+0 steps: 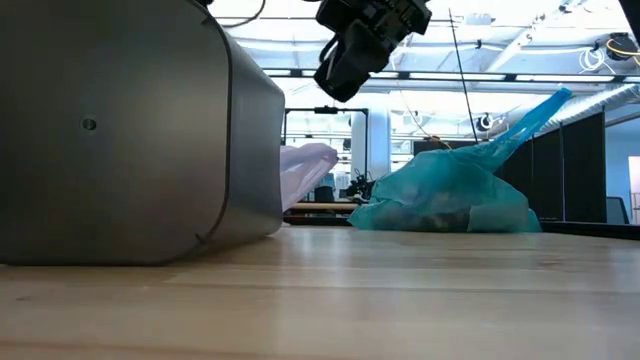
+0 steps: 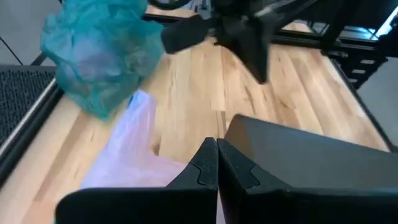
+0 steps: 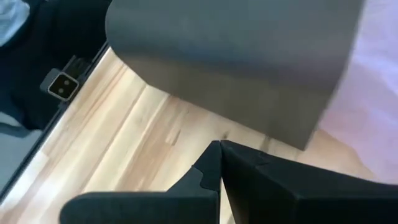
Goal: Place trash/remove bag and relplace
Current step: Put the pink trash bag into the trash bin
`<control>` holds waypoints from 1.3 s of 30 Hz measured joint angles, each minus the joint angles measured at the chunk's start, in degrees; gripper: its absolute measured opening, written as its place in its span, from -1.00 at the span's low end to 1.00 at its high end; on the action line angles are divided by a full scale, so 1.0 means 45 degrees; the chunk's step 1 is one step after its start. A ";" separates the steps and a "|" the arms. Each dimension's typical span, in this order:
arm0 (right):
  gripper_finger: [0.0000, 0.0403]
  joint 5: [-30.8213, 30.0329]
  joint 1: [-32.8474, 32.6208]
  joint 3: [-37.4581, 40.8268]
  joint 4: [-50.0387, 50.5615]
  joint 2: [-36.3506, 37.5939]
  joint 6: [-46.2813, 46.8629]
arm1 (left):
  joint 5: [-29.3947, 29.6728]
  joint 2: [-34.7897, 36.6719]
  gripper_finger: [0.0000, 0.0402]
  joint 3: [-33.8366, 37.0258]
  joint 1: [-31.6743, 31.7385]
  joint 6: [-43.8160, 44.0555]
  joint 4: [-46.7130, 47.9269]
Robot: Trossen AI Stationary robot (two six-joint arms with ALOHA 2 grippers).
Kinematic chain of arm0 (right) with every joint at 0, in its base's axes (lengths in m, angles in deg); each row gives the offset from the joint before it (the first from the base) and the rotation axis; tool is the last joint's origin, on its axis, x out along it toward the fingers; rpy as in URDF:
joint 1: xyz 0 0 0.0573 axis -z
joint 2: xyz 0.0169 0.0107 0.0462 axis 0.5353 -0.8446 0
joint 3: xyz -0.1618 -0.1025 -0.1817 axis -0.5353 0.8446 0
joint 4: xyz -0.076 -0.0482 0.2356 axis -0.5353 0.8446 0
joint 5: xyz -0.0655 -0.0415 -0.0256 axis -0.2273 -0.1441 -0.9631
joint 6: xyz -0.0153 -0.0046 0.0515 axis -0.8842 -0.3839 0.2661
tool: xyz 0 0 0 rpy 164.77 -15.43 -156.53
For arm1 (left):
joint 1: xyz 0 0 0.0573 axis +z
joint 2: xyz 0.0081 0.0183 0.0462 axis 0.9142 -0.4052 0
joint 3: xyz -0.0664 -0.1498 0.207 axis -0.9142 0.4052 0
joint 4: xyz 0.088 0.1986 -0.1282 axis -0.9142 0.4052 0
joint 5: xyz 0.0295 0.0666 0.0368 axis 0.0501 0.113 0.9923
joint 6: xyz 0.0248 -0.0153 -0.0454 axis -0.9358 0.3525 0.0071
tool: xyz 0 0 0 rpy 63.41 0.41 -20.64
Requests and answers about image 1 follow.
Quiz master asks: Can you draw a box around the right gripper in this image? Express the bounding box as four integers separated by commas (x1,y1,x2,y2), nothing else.
313,0,433,104

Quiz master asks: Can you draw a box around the pink plastic trash bag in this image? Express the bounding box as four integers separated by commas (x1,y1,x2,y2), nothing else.
278,142,340,214

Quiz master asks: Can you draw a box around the blue plastic trash bag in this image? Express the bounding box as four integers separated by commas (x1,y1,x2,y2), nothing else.
347,87,573,235

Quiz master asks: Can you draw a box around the dark brown trash bin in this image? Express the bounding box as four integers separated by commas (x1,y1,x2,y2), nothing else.
0,0,287,267

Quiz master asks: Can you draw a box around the white building column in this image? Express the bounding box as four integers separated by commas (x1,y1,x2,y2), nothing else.
349,105,393,182

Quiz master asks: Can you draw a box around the black computer monitor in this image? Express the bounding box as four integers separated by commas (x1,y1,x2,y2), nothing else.
412,139,477,157

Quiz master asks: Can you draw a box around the long ceiling light strip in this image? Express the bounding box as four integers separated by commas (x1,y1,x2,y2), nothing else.
260,67,640,85

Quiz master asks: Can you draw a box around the grey chair back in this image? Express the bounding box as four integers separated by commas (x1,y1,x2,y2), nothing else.
605,195,632,226

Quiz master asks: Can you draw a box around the black gantry frame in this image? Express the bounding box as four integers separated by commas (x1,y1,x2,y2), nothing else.
282,105,370,177

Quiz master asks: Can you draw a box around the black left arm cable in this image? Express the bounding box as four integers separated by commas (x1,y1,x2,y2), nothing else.
213,0,267,30

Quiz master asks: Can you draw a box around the yellow hanging cable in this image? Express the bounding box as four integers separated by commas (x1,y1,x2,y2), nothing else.
398,92,454,151

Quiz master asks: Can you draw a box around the black partition wall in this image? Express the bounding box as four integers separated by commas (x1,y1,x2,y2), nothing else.
493,110,608,224

